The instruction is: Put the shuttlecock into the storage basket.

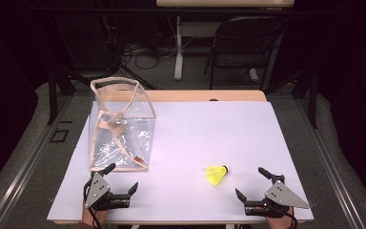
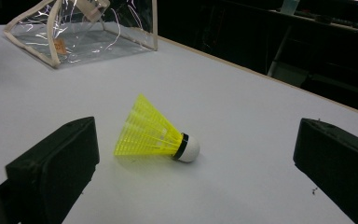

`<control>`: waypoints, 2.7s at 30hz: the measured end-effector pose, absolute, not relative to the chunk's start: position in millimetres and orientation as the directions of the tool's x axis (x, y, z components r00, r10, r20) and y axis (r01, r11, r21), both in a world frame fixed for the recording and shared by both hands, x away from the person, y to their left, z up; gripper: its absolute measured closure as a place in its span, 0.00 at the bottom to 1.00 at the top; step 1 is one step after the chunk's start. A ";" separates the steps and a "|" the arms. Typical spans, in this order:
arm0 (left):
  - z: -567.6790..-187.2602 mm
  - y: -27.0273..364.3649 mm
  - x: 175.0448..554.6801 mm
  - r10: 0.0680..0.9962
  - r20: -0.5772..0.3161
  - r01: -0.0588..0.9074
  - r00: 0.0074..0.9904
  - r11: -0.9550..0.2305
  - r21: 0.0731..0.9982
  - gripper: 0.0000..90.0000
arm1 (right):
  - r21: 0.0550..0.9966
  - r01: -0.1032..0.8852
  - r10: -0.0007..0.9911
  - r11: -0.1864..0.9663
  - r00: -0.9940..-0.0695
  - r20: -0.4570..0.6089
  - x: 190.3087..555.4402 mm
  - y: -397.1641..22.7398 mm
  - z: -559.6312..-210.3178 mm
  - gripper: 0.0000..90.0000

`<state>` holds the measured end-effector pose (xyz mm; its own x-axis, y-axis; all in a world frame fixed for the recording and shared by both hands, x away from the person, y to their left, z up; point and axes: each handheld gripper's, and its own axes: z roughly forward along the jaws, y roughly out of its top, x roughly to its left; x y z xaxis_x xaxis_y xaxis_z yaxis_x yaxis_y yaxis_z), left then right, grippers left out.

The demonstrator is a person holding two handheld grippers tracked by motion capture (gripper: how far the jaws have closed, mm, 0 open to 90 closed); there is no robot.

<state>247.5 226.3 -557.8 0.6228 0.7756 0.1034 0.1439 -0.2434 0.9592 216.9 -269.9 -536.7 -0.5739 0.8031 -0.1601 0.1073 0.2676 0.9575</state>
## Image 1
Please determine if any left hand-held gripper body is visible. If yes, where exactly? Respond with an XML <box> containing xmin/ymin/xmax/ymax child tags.
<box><xmin>84</xmin><ymin>171</ymin><xmax>131</xmax><ymax>212</ymax></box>

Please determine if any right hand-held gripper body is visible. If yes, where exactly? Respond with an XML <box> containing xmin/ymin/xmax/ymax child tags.
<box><xmin>243</xmin><ymin>175</ymin><xmax>310</xmax><ymax>219</ymax></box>

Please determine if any transparent bag with beige trim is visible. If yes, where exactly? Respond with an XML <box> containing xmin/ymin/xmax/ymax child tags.
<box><xmin>89</xmin><ymin>76</ymin><xmax>157</xmax><ymax>174</ymax></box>

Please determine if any yellow shuttlecock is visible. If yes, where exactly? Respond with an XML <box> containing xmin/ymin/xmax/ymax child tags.
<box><xmin>204</xmin><ymin>164</ymin><xmax>231</xmax><ymax>187</ymax></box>

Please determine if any person's left hand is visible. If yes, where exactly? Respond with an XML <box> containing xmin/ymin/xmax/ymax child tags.
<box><xmin>81</xmin><ymin>204</ymin><xmax>108</xmax><ymax>229</ymax></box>

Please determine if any person's right hand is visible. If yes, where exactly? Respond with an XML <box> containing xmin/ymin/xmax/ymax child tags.
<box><xmin>265</xmin><ymin>207</ymin><xmax>295</xmax><ymax>229</ymax></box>

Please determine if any white table cover sheet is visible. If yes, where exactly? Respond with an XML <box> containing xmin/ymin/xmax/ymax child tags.
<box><xmin>46</xmin><ymin>100</ymin><xmax>315</xmax><ymax>222</ymax></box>

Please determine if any black metal stand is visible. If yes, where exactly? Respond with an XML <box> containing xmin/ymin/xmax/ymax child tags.
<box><xmin>261</xmin><ymin>68</ymin><xmax>319</xmax><ymax>130</ymax></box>
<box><xmin>46</xmin><ymin>68</ymin><xmax>77</xmax><ymax>127</ymax></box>

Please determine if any wooden table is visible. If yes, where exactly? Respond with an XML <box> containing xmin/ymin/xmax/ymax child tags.
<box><xmin>46</xmin><ymin>90</ymin><xmax>315</xmax><ymax>225</ymax></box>

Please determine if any black folding chair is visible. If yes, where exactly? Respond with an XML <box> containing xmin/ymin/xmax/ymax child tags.
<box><xmin>203</xmin><ymin>15</ymin><xmax>286</xmax><ymax>92</ymax></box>

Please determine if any white desk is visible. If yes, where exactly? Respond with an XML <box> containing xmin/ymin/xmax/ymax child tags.
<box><xmin>155</xmin><ymin>0</ymin><xmax>295</xmax><ymax>84</ymax></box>

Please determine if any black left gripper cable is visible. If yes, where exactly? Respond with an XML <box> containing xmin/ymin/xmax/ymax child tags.
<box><xmin>82</xmin><ymin>182</ymin><xmax>104</xmax><ymax>229</ymax></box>

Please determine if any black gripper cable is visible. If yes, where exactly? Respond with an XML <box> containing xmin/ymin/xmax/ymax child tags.
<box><xmin>82</xmin><ymin>182</ymin><xmax>104</xmax><ymax>229</ymax></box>
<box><xmin>287</xmin><ymin>206</ymin><xmax>298</xmax><ymax>229</ymax></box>

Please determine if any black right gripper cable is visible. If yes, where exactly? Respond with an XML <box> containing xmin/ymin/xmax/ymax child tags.
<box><xmin>287</xmin><ymin>206</ymin><xmax>298</xmax><ymax>229</ymax></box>

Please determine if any aluminium floor rail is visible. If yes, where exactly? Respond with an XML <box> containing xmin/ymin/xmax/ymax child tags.
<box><xmin>294</xmin><ymin>94</ymin><xmax>366</xmax><ymax>229</ymax></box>
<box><xmin>0</xmin><ymin>94</ymin><xmax>74</xmax><ymax>229</ymax></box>

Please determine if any tangle of floor cables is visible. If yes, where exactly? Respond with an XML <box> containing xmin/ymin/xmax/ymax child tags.
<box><xmin>120</xmin><ymin>34</ymin><xmax>179</xmax><ymax>72</ymax></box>

